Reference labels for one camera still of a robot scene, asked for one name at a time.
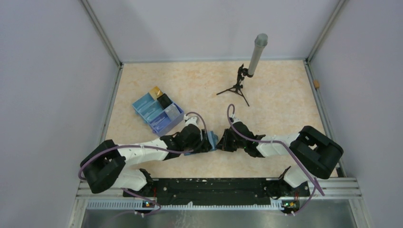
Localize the blue leather card holder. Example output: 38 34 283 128
184 129 218 156

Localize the blue compartment organizer tray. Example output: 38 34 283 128
132 92 184 137

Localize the black credit card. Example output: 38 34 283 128
157 94 173 110

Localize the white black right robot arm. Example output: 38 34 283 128
217 118 344 196

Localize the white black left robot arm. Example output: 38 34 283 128
78 116 218 196

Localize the silver grey credit card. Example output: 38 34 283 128
164 104 181 121

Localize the gold credit card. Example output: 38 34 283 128
149 86 164 100

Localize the black mini tripod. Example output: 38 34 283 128
217 64 253 107

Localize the grey tube on stand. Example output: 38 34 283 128
247 33 268 77

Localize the white toothed cable strip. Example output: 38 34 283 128
86 199 284 210

